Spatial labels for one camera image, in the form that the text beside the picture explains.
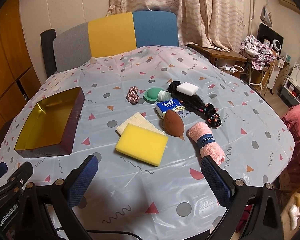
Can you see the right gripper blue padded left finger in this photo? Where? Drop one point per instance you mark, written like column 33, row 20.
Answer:
column 64, row 194

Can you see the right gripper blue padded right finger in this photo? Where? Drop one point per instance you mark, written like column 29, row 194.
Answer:
column 264, row 219

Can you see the pink towel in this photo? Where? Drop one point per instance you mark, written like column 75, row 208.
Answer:
column 202, row 135

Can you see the brown makeup sponge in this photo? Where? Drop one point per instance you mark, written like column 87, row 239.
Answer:
column 173, row 124

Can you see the yellow sponge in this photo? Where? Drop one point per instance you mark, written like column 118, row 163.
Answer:
column 142, row 144

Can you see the black braided hairpiece with beads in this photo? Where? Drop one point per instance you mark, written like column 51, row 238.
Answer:
column 195, row 104

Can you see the blue tissue pack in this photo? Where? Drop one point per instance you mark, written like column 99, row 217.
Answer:
column 172, row 104

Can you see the white soap bar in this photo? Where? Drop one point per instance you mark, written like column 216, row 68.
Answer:
column 187, row 89

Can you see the pink striped scrunchie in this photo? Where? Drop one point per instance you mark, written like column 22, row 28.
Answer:
column 132, row 95

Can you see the green silicone bottle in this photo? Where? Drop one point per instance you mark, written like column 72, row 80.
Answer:
column 156, row 94

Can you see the gold tray box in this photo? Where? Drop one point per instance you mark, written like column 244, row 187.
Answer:
column 50, row 128

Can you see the wooden wardrobe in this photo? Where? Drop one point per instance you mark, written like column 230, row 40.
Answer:
column 18, row 79

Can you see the red blanket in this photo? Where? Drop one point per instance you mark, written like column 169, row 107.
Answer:
column 298, row 129

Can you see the cream waffle cloth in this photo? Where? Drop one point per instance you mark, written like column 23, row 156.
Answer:
column 138, row 120

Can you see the patterned plastic tablecloth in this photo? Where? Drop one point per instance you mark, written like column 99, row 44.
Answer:
column 149, row 183

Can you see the pile of clothes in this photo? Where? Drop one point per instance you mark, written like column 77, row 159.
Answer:
column 259, row 54

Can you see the wooden side table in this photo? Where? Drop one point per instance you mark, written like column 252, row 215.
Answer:
column 213, row 55

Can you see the black rolled mat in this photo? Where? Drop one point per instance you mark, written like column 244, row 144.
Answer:
column 47, row 37

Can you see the grey yellow blue chair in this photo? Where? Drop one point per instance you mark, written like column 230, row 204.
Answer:
column 112, row 35

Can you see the white fan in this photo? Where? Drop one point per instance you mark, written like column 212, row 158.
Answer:
column 276, row 46

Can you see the pink patterned curtain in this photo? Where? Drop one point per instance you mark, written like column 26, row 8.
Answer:
column 208, row 23

